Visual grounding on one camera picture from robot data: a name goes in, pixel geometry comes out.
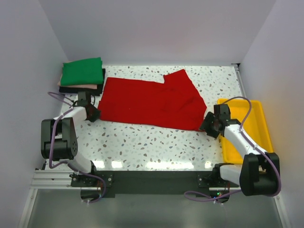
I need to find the red t shirt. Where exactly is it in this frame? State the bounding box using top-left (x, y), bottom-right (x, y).
top-left (98, 69), bottom-right (207, 131)

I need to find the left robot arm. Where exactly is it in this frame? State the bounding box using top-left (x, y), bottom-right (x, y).
top-left (41, 92), bottom-right (101, 186)

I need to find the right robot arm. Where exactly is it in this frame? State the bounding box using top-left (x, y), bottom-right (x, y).
top-left (200, 98), bottom-right (282, 196)

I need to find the pink folded t shirt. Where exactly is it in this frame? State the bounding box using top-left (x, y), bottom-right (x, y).
top-left (57, 81), bottom-right (97, 90)

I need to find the green folded t shirt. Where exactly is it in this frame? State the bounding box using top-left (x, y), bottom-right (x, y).
top-left (60, 57), bottom-right (104, 86)

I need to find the yellow plastic tray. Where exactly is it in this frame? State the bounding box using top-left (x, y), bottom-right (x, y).
top-left (219, 99), bottom-right (274, 164)

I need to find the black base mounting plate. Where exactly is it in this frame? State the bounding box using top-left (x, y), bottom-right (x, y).
top-left (69, 171), bottom-right (237, 200)

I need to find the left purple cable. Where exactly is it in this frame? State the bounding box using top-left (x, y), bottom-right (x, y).
top-left (47, 92), bottom-right (107, 204)

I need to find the purple cable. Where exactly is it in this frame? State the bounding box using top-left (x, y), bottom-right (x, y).
top-left (184, 96), bottom-right (282, 202)
top-left (47, 92), bottom-right (107, 204)

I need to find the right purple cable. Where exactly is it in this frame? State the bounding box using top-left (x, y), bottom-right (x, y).
top-left (184, 96), bottom-right (282, 202)

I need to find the aluminium frame rail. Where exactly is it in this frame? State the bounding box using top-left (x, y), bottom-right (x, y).
top-left (18, 63), bottom-right (290, 228)

